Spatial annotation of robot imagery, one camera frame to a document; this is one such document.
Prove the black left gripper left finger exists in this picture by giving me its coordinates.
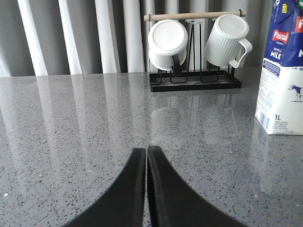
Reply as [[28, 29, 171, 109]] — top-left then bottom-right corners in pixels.
[[66, 148, 146, 227]]

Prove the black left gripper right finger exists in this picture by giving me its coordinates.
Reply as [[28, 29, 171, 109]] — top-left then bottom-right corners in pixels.
[[147, 146, 244, 227]]

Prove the ribbed white mug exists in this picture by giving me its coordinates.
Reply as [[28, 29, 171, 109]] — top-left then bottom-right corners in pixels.
[[204, 14, 252, 68]]

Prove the grey pleated curtain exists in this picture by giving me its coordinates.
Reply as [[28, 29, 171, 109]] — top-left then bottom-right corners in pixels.
[[0, 0, 273, 77]]

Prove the Pascual whole milk carton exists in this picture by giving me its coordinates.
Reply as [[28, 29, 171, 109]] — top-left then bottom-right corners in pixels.
[[255, 0, 303, 135]]

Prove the smooth white mug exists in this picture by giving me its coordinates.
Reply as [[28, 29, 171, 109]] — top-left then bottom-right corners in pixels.
[[148, 19, 188, 77]]

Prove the black wire mug rack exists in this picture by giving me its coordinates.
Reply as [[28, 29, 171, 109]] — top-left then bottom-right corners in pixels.
[[144, 10, 246, 92]]

